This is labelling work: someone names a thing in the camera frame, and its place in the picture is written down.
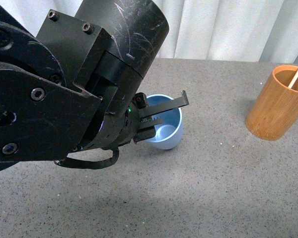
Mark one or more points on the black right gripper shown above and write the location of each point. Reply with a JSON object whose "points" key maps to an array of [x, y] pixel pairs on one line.
{"points": [[136, 124]]}

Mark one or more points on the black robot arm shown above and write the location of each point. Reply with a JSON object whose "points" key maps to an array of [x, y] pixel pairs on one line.
{"points": [[70, 93]]}

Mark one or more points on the blue plastic cup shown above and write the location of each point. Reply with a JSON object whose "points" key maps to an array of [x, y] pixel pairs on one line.
{"points": [[169, 133]]}

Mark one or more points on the bamboo chopstick holder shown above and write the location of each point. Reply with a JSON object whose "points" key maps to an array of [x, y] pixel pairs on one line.
{"points": [[276, 108]]}

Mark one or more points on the white pleated curtain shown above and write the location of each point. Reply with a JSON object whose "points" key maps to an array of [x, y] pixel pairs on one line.
{"points": [[239, 30]]}

